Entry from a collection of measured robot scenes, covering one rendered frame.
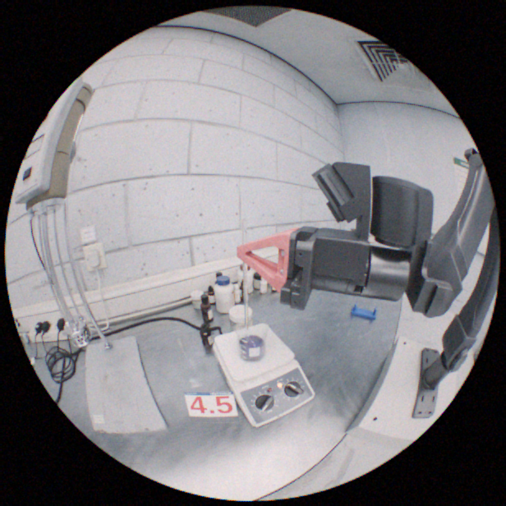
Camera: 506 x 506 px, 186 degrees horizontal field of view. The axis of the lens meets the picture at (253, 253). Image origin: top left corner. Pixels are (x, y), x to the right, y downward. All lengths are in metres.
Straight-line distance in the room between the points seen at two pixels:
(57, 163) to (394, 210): 0.41
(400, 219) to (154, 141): 0.64
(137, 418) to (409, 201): 0.49
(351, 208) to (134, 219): 0.56
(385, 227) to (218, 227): 0.59
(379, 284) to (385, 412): 0.26
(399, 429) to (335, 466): 0.12
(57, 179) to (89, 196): 0.33
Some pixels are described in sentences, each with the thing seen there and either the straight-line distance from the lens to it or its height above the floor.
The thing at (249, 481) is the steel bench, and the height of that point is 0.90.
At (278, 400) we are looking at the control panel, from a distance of 0.32.
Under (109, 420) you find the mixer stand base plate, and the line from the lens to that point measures 0.43.
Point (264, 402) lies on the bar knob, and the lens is 0.30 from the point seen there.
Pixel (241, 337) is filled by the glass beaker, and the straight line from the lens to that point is 0.26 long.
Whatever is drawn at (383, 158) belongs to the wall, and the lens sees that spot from 1.73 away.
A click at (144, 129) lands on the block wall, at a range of 0.65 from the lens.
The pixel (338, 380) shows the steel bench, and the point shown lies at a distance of 0.42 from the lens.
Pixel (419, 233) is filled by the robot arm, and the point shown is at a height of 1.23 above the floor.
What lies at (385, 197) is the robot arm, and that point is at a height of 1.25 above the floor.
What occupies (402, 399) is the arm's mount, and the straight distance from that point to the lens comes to 0.39.
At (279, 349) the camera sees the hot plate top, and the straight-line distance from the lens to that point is 0.33.
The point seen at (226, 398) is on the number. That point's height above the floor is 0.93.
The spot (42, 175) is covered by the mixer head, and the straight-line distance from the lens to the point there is 0.27.
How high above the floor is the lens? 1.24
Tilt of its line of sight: 17 degrees down
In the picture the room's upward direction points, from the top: straight up
